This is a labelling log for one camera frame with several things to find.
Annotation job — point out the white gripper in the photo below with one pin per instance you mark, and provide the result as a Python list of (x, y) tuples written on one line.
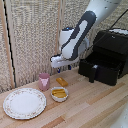
[(61, 62)]

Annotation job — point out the yellow bread piece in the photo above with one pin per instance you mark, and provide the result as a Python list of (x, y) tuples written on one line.
[(58, 90), (62, 81), (60, 95)]

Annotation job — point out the white black Franka arm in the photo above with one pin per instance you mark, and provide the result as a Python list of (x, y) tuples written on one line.
[(78, 33)]

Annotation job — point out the black air fryer body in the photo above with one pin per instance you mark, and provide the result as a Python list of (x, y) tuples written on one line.
[(113, 43)]

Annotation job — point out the pink cup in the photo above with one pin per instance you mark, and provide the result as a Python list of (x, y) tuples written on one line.
[(43, 82)]

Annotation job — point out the white oval bowl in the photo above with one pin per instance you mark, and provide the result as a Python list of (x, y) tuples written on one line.
[(59, 99)]

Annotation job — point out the woven beige screen panel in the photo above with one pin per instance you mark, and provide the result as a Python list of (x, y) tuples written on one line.
[(3, 50), (71, 16), (33, 36)]

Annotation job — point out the white floral rim plate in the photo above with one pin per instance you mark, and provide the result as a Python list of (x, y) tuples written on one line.
[(24, 103)]

